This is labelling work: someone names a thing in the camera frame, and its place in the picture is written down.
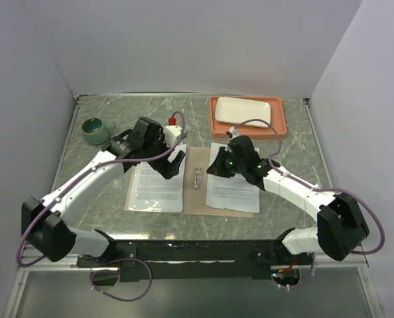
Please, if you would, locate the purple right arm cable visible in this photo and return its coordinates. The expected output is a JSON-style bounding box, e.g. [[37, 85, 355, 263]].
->
[[228, 119, 386, 255]]

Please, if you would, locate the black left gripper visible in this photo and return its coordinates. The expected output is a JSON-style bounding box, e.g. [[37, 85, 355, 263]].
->
[[143, 131, 185, 179]]

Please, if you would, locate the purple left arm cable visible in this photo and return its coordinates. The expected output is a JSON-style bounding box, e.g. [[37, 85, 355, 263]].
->
[[16, 111, 188, 268]]

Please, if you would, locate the white rectangular plate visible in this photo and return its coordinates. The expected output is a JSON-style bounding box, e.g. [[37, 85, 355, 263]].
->
[[214, 97, 271, 125]]

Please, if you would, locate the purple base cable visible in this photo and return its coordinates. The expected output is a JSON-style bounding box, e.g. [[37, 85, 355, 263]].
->
[[90, 257, 153, 302]]

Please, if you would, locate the brown paper folder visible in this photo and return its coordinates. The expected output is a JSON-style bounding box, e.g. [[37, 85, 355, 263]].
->
[[124, 146, 254, 219]]

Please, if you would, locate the terracotta rectangular tray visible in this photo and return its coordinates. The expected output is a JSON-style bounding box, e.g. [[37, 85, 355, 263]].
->
[[208, 95, 287, 140]]

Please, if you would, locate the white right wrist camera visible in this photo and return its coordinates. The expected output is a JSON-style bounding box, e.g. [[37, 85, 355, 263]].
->
[[226, 127, 239, 142]]

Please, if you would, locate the metal folder clip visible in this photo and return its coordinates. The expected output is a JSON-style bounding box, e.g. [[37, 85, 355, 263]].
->
[[194, 167, 203, 189]]

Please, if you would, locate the green ceramic cup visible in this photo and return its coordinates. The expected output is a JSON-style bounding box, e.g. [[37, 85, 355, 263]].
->
[[81, 117, 117, 146]]

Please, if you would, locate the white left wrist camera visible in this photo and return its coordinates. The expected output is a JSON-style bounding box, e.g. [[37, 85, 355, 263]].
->
[[163, 117, 182, 147]]

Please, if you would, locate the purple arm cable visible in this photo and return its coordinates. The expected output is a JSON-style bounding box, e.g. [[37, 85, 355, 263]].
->
[[228, 119, 386, 255], [16, 111, 188, 268]]

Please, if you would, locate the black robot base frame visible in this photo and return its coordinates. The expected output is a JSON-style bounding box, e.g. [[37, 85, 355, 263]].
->
[[76, 239, 312, 282]]

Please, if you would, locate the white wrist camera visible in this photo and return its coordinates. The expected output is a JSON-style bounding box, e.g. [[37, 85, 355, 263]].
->
[[163, 117, 182, 147], [226, 127, 239, 142]]

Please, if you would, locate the printed paper sheet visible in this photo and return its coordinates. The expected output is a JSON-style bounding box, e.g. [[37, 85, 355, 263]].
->
[[206, 152, 260, 214], [125, 160, 186, 213]]

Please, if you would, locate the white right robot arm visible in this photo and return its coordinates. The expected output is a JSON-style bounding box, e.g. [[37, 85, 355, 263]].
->
[[207, 135, 369, 264]]

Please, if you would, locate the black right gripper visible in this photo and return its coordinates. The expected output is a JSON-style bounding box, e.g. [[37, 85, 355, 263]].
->
[[207, 147, 246, 179]]

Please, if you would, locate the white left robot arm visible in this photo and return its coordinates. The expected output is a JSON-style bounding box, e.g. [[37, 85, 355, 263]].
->
[[16, 116, 186, 266]]

